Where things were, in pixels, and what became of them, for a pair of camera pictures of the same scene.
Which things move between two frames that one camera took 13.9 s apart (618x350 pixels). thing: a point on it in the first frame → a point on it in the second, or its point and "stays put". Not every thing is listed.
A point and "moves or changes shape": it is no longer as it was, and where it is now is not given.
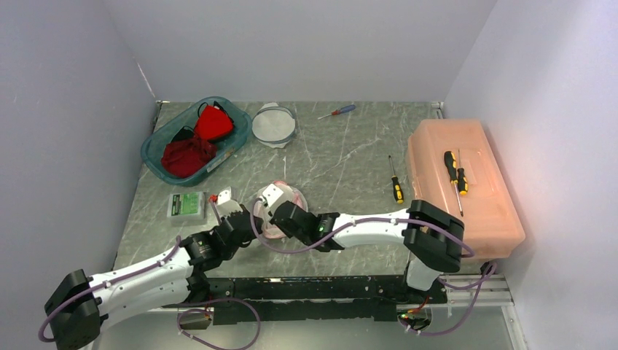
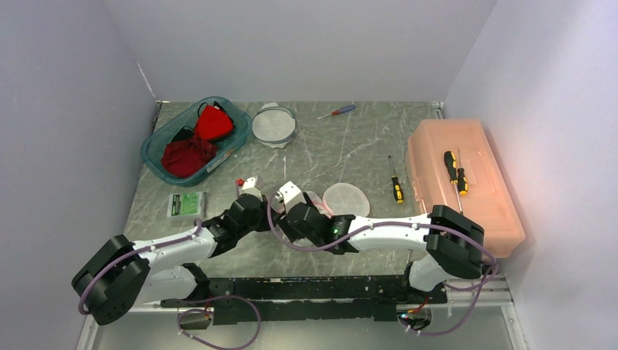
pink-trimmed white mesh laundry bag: x=270 y=197 moves or changes shape
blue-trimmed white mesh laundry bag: x=273 y=125 stays put
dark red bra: x=181 y=157 stays put
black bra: x=185 y=133 stays put
